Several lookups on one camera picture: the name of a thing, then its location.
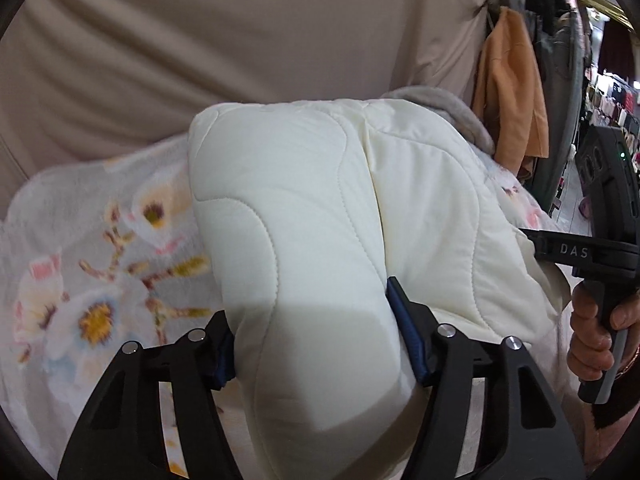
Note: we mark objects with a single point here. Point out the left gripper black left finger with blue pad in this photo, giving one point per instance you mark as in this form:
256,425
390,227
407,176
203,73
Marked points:
119,434

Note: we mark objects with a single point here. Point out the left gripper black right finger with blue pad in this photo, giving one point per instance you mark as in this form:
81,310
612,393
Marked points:
490,412

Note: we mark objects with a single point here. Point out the cream quilted jacket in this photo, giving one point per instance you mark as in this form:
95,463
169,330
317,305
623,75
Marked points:
306,209

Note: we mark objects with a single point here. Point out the person's right hand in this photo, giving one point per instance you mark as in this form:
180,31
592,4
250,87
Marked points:
590,356

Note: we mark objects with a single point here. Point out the orange hanging garment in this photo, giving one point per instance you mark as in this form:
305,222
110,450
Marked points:
509,98

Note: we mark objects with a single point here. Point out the grey floral bed blanket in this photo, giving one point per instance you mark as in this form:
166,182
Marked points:
93,255

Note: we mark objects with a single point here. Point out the grey hanging garment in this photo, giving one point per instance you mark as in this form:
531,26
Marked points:
560,58

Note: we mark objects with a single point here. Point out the beige curtain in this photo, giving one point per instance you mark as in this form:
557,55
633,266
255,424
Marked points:
94,79

